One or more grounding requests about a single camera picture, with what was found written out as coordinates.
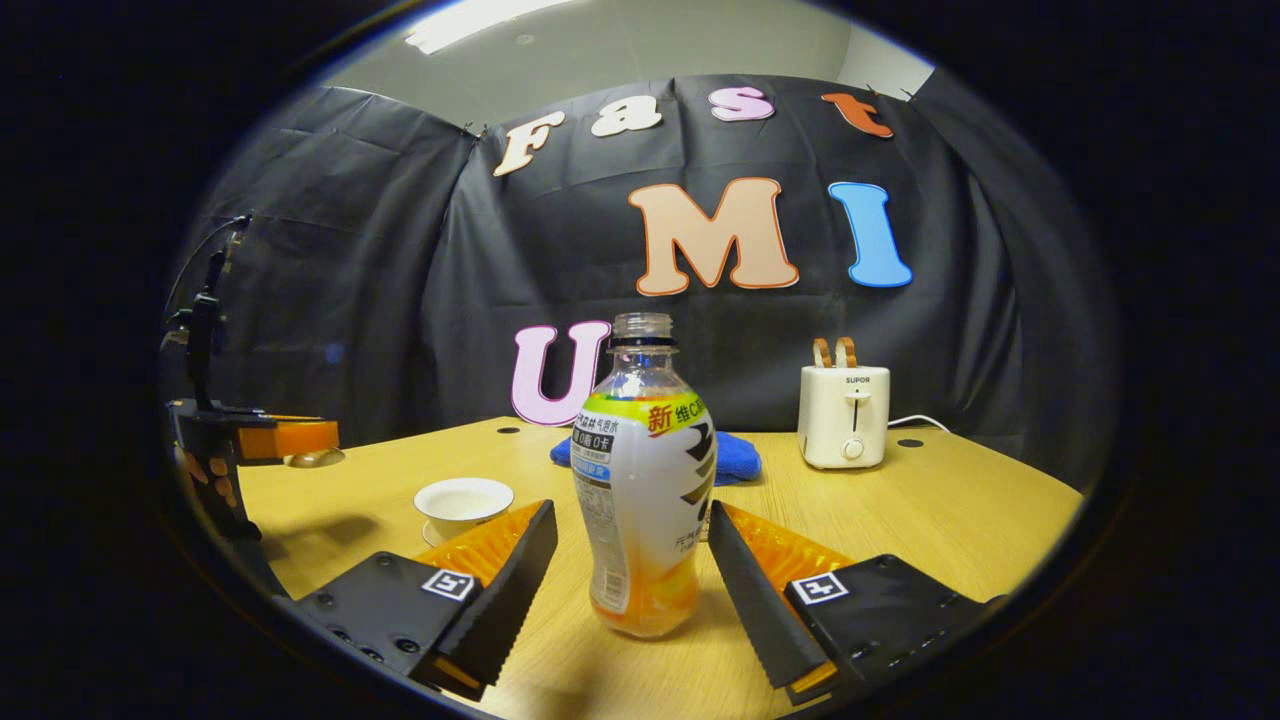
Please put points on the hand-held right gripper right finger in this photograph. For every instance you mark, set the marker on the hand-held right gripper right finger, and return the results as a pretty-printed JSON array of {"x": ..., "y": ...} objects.
[{"x": 755, "y": 600}]

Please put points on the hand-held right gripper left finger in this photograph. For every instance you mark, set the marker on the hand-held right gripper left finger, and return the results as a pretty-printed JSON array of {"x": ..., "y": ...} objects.
[{"x": 515, "y": 590}]

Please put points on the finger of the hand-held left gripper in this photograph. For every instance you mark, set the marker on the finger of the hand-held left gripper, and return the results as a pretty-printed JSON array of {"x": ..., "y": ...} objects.
[{"x": 290, "y": 438}]

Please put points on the cream teacup lid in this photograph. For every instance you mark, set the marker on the cream teacup lid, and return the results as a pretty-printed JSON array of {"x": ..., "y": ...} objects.
[{"x": 315, "y": 459}]

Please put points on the cream teacup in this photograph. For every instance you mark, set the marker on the cream teacup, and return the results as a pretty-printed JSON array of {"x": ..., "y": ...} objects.
[{"x": 462, "y": 500}]

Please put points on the clear labelled water bottle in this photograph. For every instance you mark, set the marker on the clear labelled water bottle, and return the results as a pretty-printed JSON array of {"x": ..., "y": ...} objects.
[{"x": 645, "y": 480}]

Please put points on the cream saucer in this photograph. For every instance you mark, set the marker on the cream saucer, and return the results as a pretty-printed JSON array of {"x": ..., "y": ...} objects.
[{"x": 435, "y": 535}]

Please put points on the blue towel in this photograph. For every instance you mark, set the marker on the blue towel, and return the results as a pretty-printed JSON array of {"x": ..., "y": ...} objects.
[{"x": 738, "y": 460}]

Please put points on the black backdrop cloth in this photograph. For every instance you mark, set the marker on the black backdrop cloth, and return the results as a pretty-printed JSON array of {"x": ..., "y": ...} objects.
[{"x": 380, "y": 280}]

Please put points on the white toaster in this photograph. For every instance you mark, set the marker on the white toaster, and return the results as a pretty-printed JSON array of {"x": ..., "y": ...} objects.
[{"x": 843, "y": 420}]

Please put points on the toast slice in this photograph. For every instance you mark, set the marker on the toast slice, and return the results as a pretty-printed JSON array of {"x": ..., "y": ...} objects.
[
  {"x": 821, "y": 353},
  {"x": 847, "y": 352}
]

